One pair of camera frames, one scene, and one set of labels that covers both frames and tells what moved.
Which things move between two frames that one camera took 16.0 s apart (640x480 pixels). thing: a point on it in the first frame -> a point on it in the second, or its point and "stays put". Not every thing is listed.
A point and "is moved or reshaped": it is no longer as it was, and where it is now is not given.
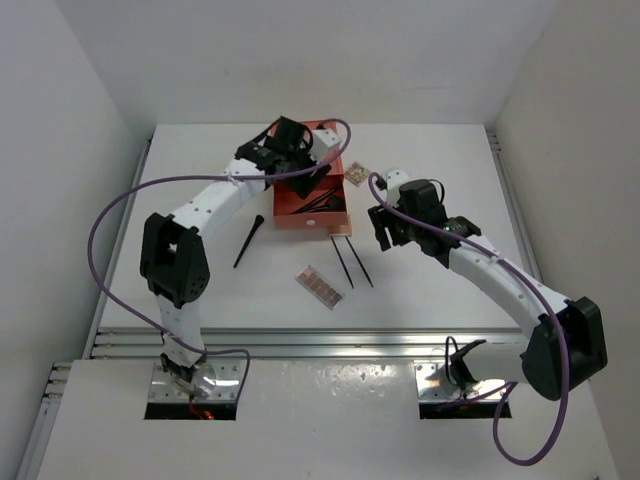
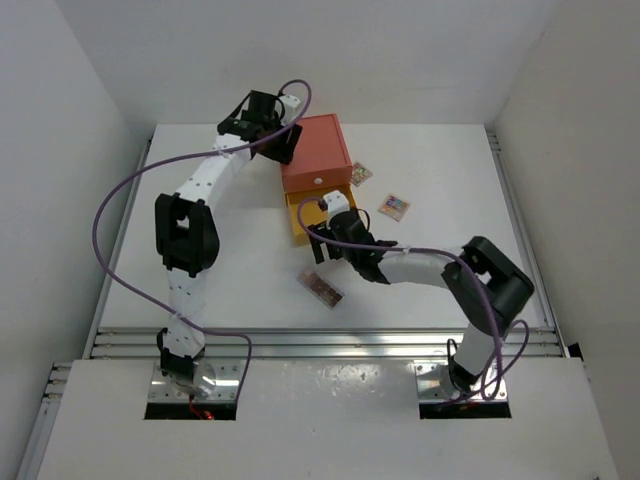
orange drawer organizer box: [326, 206] is moved or reshaped
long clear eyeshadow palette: [320, 287] stays put
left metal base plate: [166, 389] stays put
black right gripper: [381, 222] -> [325, 231]
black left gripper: [303, 182] -> [282, 152]
